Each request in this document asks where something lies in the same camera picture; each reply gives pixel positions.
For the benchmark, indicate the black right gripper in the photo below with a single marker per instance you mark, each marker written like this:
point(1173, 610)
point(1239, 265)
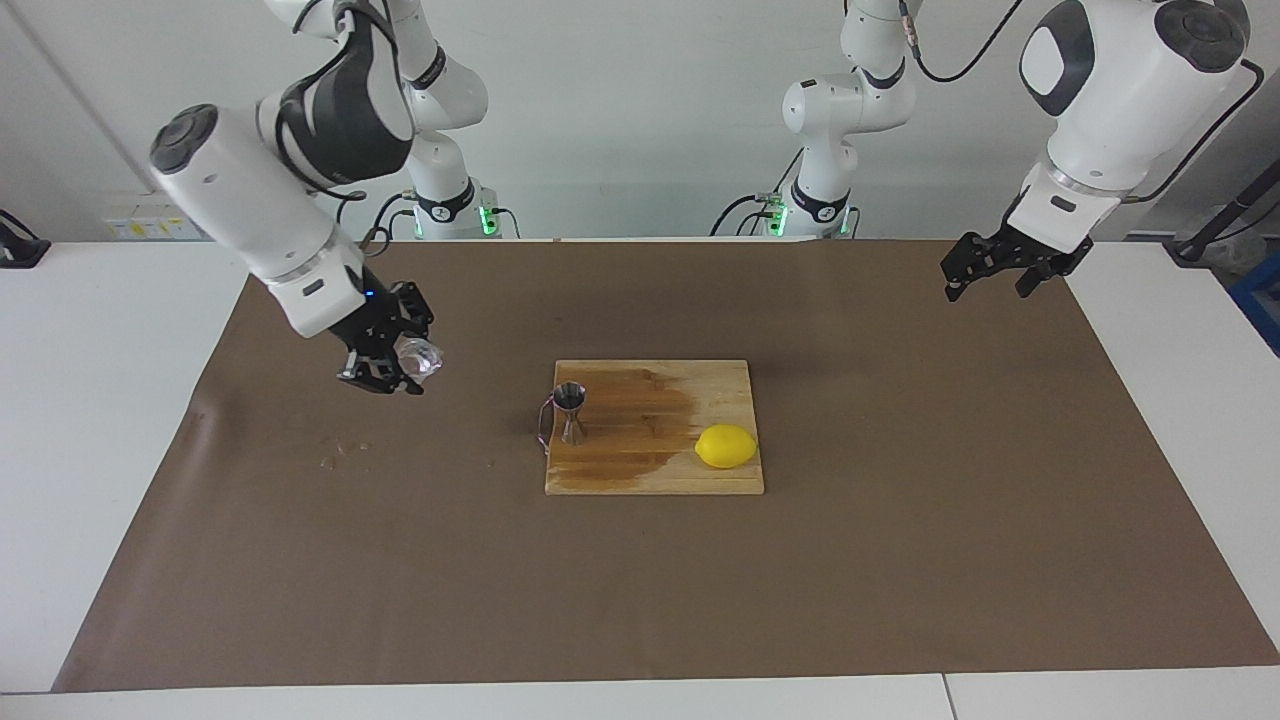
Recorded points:
point(372, 325)

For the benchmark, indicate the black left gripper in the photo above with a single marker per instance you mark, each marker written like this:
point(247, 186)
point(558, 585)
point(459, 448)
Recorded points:
point(1030, 243)

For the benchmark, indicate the small clear glass cup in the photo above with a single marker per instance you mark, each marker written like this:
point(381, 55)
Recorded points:
point(420, 360)

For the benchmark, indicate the steel double jigger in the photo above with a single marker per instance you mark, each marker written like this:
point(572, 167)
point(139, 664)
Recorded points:
point(571, 400)

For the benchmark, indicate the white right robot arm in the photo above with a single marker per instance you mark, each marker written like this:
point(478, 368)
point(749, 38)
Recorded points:
point(250, 190)

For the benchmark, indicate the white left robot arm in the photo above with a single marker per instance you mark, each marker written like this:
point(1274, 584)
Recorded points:
point(1120, 100)

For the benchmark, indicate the brown paper table mat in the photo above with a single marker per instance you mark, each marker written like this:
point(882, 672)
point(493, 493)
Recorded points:
point(400, 560)

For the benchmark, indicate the black stand pole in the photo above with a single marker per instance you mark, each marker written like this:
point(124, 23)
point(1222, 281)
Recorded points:
point(1225, 215)

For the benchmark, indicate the wooden cutting board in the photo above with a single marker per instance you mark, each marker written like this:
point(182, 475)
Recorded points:
point(640, 450)

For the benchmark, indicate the yellow lemon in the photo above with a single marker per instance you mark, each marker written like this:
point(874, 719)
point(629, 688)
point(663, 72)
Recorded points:
point(726, 446)

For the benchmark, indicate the black table clamp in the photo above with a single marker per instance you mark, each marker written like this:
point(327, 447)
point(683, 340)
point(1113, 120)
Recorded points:
point(20, 250)

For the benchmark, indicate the white wall socket strip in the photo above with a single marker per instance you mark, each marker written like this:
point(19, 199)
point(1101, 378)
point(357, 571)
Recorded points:
point(150, 225)

